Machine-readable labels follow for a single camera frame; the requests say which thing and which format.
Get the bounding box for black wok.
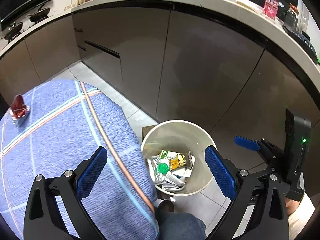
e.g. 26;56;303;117
4;22;23;43
26;8;50;23

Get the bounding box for pink soap bottle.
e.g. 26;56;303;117
263;0;279;20

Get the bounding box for black wok left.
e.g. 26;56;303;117
4;22;23;43

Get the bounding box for blue jeans leg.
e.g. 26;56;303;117
156;211;206;239

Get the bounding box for blue checked tablecloth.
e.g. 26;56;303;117
1;80;159;239

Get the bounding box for red snack wrapper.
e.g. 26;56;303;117
9;94;30;127

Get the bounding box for small cardboard box on floor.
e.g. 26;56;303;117
142;125;156;140

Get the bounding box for white round trash bin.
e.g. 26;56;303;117
141;120;215;197

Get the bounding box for white countertop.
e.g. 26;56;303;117
44;0;319;72

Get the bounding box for yellow cartoon snack wrapper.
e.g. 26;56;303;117
169;154;187;171

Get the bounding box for black shoe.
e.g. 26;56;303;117
155;200;175;218

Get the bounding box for green plastic lid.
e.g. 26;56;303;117
157;163;170;176

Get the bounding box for dark kitchen cabinets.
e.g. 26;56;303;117
0;0;320;196

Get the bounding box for black wok right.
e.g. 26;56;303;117
26;8;50;23

